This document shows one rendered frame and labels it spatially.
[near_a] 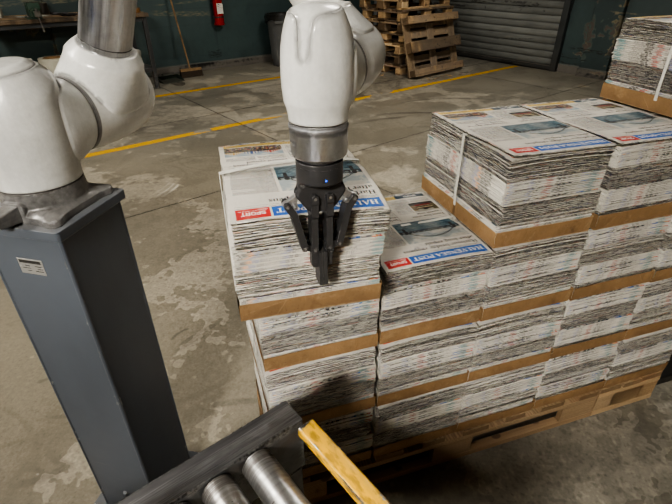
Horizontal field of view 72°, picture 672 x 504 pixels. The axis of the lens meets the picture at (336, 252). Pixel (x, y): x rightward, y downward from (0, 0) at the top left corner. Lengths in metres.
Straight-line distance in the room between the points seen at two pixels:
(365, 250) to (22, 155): 0.64
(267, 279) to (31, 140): 0.48
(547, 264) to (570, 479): 0.79
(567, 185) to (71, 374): 1.25
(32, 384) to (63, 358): 1.01
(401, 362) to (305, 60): 0.84
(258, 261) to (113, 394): 0.57
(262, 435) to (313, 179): 0.40
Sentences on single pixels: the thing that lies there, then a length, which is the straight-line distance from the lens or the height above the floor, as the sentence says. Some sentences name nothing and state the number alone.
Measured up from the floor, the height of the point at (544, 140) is 1.07.
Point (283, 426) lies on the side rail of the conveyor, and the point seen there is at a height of 0.80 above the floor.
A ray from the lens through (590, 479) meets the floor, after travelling 1.86.
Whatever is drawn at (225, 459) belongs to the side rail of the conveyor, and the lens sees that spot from 0.76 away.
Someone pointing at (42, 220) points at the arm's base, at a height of 1.01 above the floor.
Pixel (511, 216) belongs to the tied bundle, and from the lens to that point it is 1.16.
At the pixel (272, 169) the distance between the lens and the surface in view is 0.96.
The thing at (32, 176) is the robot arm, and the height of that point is 1.09.
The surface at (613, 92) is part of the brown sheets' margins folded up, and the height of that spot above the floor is 1.09.
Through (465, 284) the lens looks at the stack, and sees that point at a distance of 1.20.
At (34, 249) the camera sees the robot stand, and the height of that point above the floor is 0.95.
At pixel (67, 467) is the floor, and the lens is 1.91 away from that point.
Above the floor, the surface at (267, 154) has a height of 1.06.
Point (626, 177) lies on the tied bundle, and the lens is 1.35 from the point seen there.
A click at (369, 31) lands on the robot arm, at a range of 0.82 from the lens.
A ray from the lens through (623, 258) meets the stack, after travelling 1.52.
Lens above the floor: 1.42
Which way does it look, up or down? 32 degrees down
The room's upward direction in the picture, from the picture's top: straight up
